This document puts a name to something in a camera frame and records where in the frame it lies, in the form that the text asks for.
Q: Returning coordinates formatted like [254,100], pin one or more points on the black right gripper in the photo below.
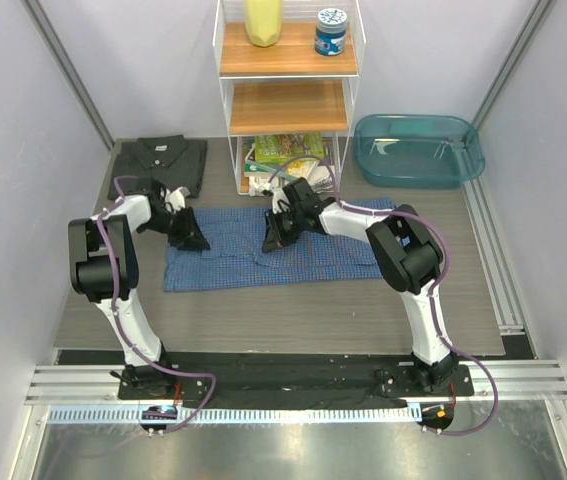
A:
[274,239]

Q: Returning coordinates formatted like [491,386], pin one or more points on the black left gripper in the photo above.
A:
[190,233]

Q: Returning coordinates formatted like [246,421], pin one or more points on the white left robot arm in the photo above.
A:
[104,268]

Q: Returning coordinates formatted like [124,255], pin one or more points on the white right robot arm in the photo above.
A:
[408,256]

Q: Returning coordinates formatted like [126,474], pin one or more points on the stack of books and papers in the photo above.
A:
[318,171]

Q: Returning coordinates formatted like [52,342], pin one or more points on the folded dark grey shirt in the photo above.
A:
[174,161]

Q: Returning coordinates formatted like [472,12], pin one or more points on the green picture book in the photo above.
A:
[282,147]

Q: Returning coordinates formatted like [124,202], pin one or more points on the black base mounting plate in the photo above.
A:
[259,381]

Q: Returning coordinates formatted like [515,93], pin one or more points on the teal plastic basin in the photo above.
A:
[417,151]

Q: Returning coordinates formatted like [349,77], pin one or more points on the blue jar with lid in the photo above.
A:
[331,31]

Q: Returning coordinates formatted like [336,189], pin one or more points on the yellow vase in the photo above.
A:
[263,21]

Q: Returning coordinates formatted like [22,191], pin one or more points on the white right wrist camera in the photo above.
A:
[279,200]

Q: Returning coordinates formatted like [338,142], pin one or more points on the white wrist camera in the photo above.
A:
[175,200]
[279,200]

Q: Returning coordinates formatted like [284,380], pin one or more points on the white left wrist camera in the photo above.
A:
[175,200]

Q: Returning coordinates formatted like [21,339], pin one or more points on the white wire wooden shelf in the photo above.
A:
[287,87]

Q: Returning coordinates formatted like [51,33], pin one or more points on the white slotted cable duct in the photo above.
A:
[157,415]

